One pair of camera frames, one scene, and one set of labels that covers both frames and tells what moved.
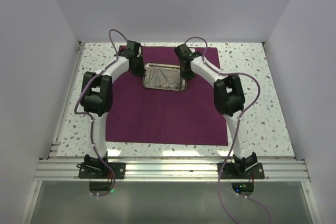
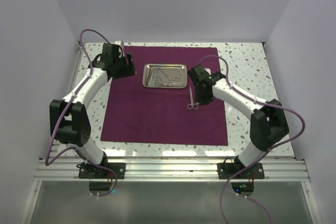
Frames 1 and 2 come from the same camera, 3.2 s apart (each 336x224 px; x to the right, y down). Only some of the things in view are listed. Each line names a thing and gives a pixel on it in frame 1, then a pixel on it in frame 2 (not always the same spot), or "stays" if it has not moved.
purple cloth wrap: [187, 117] stays
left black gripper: [142, 71] → [129, 70]
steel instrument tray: [164, 76] stays
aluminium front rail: [170, 169] stays
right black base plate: [228, 172] stays
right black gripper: [186, 76] → [200, 100]
